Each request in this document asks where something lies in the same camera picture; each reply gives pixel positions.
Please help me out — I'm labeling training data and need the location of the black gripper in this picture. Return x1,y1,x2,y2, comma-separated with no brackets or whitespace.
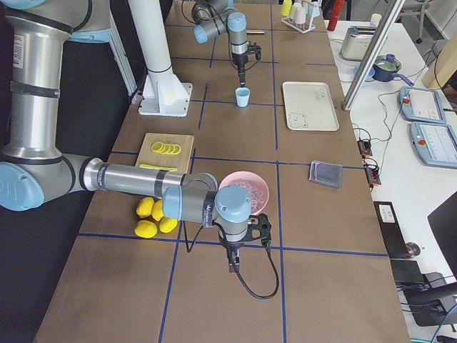
232,52,248,87
219,236,246,273

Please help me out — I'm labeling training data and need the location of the steel black muddler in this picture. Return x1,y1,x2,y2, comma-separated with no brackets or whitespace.
246,29,266,35

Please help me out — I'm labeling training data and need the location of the clear ice cubes pile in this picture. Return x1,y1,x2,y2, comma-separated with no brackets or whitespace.
234,180,268,214

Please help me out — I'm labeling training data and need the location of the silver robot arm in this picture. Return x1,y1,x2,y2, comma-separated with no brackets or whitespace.
191,1,249,87
1,42,129,282

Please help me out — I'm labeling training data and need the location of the light blue cup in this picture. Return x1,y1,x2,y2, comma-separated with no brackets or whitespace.
235,86,251,107

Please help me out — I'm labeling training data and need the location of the white cup rack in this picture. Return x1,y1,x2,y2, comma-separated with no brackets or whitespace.
281,0,322,34

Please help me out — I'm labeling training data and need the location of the pink cup on rack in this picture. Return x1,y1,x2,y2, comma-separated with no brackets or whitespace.
291,6,306,26

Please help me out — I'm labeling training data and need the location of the pink bowl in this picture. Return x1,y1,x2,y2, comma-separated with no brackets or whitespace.
219,171,270,215

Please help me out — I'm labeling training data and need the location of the cream bear tray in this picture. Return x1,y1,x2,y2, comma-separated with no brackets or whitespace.
282,81,339,131

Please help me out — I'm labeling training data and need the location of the yellow lemon near right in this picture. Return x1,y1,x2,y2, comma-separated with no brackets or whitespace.
159,217,179,234

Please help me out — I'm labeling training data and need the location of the yellow lemon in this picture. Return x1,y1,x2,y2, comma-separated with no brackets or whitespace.
134,220,158,239
159,217,179,234
151,200,165,222
136,197,155,219

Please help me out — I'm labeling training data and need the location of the yellow lemon far right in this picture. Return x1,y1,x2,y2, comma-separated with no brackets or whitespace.
151,200,165,222

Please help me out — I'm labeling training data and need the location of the yellow lemon near left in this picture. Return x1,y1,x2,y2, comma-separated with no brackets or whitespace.
134,220,158,239

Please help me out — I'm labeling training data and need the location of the yellow lemon far left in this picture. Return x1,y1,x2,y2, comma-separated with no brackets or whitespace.
136,197,155,219

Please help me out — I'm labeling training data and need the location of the lemon slices row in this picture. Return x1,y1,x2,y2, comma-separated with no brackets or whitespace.
151,141,181,156

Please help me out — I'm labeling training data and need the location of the wooden cutting board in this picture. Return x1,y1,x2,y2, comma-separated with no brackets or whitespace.
135,133,194,173

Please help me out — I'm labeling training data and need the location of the red bottle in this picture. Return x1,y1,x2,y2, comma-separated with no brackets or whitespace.
327,0,346,31

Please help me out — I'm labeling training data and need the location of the cream toaster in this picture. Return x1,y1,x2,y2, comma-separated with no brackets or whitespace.
341,26,376,61

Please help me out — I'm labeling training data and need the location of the folded grey cloth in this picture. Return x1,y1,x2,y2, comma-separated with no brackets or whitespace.
309,160,343,189

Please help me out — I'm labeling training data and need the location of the blue bowl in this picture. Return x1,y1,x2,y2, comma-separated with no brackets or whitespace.
352,62,376,84

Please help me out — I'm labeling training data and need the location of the yellow plastic knife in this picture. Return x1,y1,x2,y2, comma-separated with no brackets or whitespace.
139,164,178,172

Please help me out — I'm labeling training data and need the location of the blue saucepan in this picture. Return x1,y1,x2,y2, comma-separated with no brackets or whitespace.
373,54,413,86

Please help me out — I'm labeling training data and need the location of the upper teach pendant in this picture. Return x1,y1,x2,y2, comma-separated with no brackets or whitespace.
398,86,446,124

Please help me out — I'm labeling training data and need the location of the teach pendant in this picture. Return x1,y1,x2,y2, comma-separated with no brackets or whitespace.
410,121,456,169
398,86,446,124

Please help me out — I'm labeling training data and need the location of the lower teach pendant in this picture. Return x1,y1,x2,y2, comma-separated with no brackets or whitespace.
410,121,456,169

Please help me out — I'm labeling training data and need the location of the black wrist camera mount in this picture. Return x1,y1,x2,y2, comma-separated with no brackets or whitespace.
245,214,271,248

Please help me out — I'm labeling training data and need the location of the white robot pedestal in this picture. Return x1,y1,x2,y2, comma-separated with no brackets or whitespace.
129,0,193,117

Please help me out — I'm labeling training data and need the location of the aluminium frame post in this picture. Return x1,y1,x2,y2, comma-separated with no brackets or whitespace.
342,0,406,111

